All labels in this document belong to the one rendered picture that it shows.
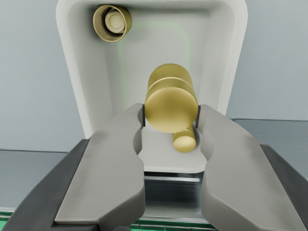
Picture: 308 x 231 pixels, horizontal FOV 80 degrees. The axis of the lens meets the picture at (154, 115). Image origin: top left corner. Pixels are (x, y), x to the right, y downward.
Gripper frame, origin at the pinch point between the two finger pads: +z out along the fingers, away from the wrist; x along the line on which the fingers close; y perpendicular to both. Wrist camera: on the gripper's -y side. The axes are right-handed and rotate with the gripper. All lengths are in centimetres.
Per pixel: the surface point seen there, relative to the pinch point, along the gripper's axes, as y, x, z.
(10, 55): 0.9, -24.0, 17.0
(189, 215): 20.6, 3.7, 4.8
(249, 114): 10.4, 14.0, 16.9
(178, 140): 11.3, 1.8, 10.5
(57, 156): 20.4, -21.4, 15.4
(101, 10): -5.2, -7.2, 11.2
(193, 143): 11.9, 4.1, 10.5
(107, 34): -2.7, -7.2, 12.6
